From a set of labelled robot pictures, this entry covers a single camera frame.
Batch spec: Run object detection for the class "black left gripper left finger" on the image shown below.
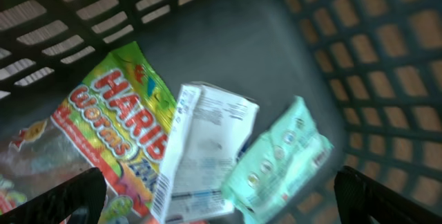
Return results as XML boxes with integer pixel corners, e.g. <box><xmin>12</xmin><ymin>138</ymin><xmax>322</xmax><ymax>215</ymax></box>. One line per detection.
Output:
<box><xmin>1</xmin><ymin>167</ymin><xmax>106</xmax><ymax>224</ymax></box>

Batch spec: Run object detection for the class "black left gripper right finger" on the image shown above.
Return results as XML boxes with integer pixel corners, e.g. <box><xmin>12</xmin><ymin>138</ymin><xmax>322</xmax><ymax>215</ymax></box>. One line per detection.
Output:
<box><xmin>334</xmin><ymin>166</ymin><xmax>441</xmax><ymax>224</ymax></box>

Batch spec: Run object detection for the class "mint green tissue pack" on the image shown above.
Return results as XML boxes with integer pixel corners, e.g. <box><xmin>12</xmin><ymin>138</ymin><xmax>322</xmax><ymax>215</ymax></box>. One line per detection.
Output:
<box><xmin>221</xmin><ymin>96</ymin><xmax>334</xmax><ymax>223</ymax></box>

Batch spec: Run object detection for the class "grey plastic shopping basket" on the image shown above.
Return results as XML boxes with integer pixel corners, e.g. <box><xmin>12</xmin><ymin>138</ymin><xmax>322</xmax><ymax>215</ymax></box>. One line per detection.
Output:
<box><xmin>1</xmin><ymin>0</ymin><xmax>441</xmax><ymax>223</ymax></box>

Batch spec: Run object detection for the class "white cardboard box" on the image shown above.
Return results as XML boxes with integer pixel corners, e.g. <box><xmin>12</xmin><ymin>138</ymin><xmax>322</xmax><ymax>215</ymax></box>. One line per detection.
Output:
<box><xmin>151</xmin><ymin>82</ymin><xmax>259</xmax><ymax>223</ymax></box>

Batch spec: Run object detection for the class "Haribo worms candy bag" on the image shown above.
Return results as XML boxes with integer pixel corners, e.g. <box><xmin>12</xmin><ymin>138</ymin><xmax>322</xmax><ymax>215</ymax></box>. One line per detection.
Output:
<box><xmin>1</xmin><ymin>42</ymin><xmax>175</xmax><ymax>223</ymax></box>

